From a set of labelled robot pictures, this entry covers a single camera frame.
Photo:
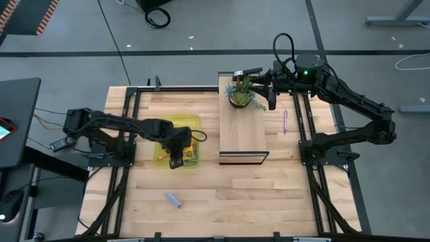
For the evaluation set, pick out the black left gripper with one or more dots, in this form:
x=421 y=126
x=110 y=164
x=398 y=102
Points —
x=178 y=141

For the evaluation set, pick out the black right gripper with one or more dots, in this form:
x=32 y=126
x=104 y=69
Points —
x=282 y=84

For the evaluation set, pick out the yellow crayon box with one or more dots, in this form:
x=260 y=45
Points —
x=192 y=151

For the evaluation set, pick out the yellow translucent pencil case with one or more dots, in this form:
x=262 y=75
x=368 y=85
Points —
x=161 y=163

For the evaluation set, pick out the pink pen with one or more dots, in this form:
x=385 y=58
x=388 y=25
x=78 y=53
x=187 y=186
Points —
x=286 y=121

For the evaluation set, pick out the white sticky note pad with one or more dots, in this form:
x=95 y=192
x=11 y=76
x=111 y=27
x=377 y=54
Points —
x=173 y=200

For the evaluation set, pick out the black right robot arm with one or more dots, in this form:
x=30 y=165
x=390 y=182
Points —
x=352 y=99

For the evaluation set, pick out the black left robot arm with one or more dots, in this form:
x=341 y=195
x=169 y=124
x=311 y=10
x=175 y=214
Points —
x=117 y=122

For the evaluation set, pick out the black stapler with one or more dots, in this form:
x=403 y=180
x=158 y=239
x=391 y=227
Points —
x=243 y=72

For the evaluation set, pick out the succulent plant in black pot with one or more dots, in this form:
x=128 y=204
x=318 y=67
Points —
x=240 y=97

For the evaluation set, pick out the wooden riser shelf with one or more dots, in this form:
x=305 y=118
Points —
x=240 y=131

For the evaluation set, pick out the black power adapter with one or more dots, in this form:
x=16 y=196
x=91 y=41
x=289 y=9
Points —
x=60 y=144

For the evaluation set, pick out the grey desk leg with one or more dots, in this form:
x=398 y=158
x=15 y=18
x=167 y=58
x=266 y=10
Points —
x=396 y=21

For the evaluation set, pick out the grey floor foot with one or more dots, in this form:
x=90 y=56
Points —
x=415 y=109

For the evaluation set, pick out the black side desk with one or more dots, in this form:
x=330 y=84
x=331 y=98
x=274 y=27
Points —
x=18 y=121

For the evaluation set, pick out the red cased phone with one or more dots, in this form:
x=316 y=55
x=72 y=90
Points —
x=5 y=129

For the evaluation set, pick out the grey side table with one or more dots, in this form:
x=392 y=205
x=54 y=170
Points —
x=27 y=228

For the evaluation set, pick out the black computer mouse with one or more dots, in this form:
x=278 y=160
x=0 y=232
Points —
x=10 y=205

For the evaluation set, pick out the black mat orange striped edge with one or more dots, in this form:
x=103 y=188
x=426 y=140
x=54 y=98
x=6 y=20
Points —
x=20 y=17

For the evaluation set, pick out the black aluminium table frame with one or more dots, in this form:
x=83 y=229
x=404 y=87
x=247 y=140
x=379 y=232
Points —
x=134 y=111

